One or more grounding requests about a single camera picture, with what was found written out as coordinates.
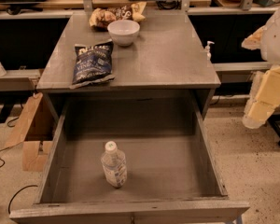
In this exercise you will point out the clear plastic bottle white cap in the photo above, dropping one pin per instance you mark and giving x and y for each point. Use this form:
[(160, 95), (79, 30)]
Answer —
[(114, 165)]

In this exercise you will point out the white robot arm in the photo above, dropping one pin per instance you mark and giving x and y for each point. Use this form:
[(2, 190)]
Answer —
[(270, 41)]

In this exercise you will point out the white pump dispenser bottle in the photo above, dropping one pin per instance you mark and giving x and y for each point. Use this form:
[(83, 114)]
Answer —
[(207, 49)]

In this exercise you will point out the grey cabinet counter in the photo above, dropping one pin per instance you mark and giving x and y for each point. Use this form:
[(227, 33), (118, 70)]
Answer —
[(167, 54)]

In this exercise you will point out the open grey top drawer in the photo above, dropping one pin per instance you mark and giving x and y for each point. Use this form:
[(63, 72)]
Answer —
[(171, 173)]

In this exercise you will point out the black stand leg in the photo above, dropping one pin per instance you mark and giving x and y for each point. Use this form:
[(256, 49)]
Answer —
[(278, 128)]

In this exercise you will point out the white ceramic bowl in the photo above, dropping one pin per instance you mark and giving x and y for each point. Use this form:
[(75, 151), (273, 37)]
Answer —
[(123, 32)]

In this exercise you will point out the brown yellow snack bag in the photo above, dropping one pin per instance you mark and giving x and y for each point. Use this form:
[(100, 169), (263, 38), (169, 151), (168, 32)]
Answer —
[(102, 17)]

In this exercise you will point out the blue chip bag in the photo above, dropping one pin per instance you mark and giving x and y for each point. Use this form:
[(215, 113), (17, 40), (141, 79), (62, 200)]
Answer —
[(93, 64)]

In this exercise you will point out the cardboard box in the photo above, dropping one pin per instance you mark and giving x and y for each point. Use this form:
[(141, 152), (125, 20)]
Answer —
[(34, 131)]

